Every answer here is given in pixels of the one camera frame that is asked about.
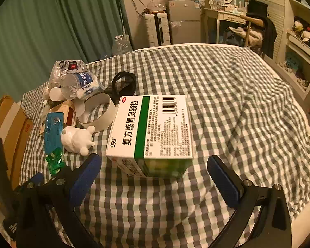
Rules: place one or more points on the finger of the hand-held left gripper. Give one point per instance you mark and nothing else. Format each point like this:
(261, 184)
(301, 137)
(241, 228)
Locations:
(38, 178)

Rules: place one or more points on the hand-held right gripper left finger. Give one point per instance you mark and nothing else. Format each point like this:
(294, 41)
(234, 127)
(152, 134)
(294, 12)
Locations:
(84, 178)

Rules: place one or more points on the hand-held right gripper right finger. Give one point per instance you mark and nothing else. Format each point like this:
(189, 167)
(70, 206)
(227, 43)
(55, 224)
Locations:
(223, 183)

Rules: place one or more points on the white bear figurine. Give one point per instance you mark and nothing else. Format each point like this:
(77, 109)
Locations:
(76, 139)

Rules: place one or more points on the brown cardboard box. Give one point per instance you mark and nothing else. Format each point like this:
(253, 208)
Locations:
(7, 124)

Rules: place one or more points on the white green medicine box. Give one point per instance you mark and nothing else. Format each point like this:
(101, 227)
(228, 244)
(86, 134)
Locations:
(155, 126)

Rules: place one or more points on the green foil wrapper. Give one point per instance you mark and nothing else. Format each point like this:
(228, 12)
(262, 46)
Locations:
(55, 161)

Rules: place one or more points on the teal blister pack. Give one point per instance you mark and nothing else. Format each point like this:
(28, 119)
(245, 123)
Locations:
(53, 131)

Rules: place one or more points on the small brown box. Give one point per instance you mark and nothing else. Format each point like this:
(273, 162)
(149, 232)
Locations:
(67, 111)

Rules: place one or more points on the checked bed sheet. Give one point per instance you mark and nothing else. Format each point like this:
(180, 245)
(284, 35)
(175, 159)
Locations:
(235, 103)

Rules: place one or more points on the blue white tissue pack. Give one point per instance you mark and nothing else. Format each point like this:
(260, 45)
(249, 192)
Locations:
(80, 85)

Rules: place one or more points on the clear pouch with black charger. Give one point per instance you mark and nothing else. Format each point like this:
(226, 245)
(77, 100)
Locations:
(66, 68)

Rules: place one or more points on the large clear water bottle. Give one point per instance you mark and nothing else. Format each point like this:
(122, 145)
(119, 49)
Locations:
(121, 47)

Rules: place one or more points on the chair with clothes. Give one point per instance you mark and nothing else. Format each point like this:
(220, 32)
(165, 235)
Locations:
(258, 33)

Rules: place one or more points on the green curtain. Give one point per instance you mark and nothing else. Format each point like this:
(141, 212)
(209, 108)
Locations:
(54, 18)

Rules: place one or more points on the white suitcase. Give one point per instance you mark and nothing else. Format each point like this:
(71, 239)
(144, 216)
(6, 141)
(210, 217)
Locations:
(156, 29)

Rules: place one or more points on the white dressing table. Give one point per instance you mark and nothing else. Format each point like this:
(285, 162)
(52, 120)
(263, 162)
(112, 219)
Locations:
(222, 18)

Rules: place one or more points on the grey mini fridge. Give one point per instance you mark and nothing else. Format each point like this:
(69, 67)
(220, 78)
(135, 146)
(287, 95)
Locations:
(183, 20)

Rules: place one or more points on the black hat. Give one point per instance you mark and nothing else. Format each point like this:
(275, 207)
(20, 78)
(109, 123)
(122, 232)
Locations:
(257, 6)

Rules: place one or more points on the plastic bags on suitcase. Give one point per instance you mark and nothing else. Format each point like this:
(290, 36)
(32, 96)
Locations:
(156, 7)

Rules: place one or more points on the white wall shelf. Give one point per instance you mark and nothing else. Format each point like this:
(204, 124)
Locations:
(299, 46)

